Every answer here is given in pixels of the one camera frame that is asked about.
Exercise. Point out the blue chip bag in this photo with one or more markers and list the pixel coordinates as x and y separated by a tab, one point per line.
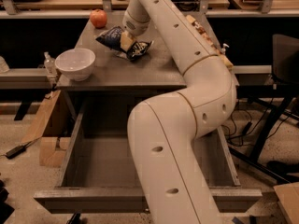
112	39

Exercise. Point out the small pump bottle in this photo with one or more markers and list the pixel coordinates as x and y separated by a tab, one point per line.
224	48

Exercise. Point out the black power adapter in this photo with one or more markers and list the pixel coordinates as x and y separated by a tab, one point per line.
14	152

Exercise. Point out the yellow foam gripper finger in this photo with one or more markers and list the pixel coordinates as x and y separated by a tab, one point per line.
127	40

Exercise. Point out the cardboard sheet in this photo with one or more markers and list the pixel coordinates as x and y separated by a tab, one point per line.
288	200

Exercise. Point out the white bowl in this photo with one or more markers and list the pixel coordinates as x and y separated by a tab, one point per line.
76	64

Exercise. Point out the open grey top drawer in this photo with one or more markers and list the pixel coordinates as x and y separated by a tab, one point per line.
98	174

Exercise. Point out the cardboard box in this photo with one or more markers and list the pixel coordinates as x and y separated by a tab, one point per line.
49	127

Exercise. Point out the red apple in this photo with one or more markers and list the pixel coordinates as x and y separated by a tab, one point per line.
98	18

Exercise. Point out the grey cabinet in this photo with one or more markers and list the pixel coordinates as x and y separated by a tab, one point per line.
124	66

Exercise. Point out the black chair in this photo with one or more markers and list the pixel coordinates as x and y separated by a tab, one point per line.
285	73

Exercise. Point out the clear sanitizer bottle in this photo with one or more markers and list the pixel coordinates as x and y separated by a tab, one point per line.
49	64

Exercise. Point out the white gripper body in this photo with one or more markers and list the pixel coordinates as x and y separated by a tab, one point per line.
135	26

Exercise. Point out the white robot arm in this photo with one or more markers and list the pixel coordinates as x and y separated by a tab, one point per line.
162	129

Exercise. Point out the yellow brown chip bag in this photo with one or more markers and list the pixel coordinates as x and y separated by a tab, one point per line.
202	31

